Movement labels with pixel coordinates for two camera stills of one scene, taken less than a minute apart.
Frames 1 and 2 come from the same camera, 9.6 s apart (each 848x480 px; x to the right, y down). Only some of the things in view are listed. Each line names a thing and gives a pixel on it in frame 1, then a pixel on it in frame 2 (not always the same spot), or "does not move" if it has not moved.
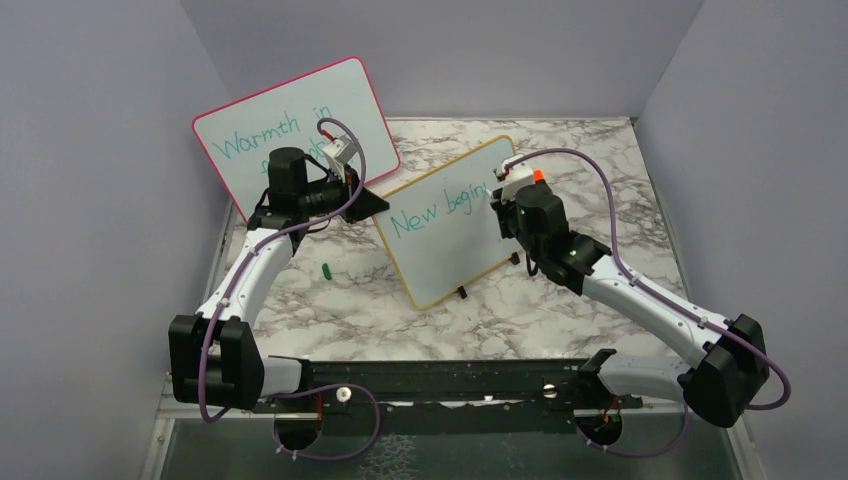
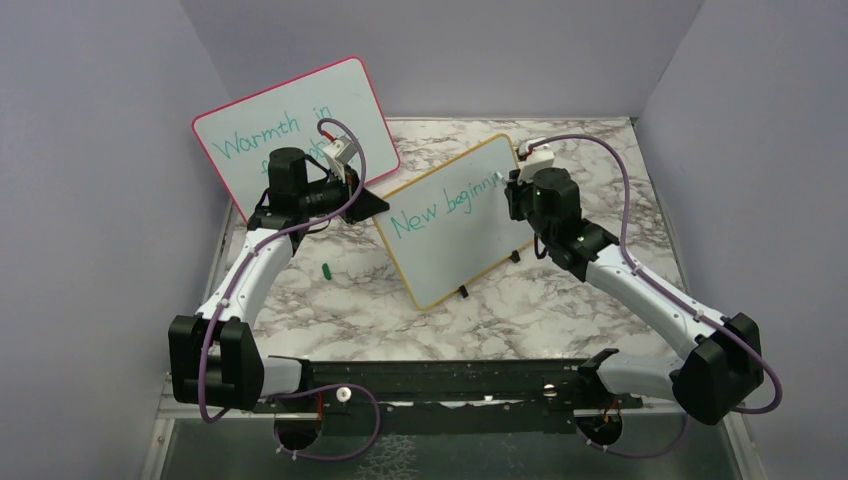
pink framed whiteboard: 240,136 does not move
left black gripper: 365,205 does not move
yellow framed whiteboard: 441,230 does not move
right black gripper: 502,210 → 515,190
